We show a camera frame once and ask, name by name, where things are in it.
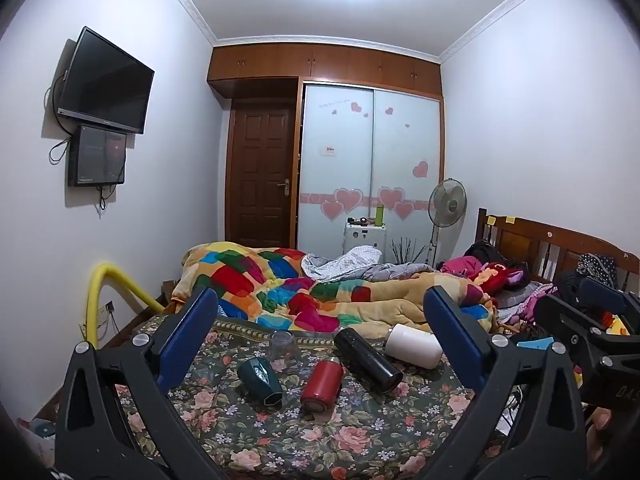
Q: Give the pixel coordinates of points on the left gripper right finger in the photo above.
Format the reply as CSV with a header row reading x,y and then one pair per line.
x,y
547,439

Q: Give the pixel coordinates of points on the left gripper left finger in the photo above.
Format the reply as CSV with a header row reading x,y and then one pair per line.
x,y
93,437

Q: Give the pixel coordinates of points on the red metal bottle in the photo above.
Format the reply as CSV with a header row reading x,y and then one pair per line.
x,y
321,390

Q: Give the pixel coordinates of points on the white cylindrical cup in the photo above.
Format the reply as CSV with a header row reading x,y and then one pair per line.
x,y
413,346

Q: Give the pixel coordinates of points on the clear glass cup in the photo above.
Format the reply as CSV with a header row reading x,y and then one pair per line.
x,y
281,345

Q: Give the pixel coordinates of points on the wooden headboard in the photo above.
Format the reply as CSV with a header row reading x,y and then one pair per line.
x,y
551,250

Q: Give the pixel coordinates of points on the red plush toy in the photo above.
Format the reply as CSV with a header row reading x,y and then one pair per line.
x,y
496,277

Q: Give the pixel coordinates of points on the black bag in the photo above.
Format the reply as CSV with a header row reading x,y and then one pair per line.
x,y
485,253

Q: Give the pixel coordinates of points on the pink clothing pile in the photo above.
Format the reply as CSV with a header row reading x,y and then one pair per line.
x,y
464,266

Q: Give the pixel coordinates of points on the yellow foam tube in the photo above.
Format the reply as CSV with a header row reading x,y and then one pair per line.
x,y
109,282

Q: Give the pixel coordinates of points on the dark green mug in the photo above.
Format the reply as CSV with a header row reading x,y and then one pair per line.
x,y
261,381

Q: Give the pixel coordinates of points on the floral bed sheet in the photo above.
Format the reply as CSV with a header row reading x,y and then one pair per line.
x,y
363,437

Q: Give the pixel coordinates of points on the standing electric fan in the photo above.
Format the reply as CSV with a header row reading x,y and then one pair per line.
x,y
446,206

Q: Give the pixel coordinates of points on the black cylindrical bottle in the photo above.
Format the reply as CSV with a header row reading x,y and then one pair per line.
x,y
365,362

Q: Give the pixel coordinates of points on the colourful patchwork quilt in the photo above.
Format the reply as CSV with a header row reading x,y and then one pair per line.
x,y
267,286

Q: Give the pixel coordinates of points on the green bottle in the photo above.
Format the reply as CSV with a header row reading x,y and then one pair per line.
x,y
379,215

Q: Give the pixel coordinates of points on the grey white blanket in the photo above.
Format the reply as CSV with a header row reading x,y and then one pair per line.
x,y
359,263

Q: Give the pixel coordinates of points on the white small cabinet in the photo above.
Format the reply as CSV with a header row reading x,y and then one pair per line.
x,y
369,235

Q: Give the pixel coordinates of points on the sliding door wardrobe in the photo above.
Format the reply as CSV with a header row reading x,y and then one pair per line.
x,y
368,130

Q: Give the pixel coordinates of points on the brown wooden door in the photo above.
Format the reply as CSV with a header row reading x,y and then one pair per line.
x,y
259,173

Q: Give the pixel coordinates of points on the small wall monitor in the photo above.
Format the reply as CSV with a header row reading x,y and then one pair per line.
x,y
96,157

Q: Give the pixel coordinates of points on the wall mounted black television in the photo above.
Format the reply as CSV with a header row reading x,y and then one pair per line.
x,y
105,85

